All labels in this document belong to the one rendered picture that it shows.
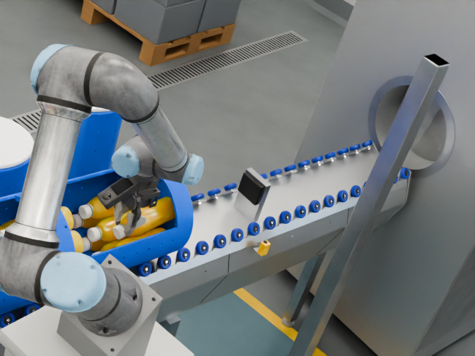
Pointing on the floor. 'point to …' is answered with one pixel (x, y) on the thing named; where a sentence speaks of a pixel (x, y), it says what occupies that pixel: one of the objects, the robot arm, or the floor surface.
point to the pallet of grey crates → (168, 24)
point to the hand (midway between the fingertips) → (121, 228)
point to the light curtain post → (371, 200)
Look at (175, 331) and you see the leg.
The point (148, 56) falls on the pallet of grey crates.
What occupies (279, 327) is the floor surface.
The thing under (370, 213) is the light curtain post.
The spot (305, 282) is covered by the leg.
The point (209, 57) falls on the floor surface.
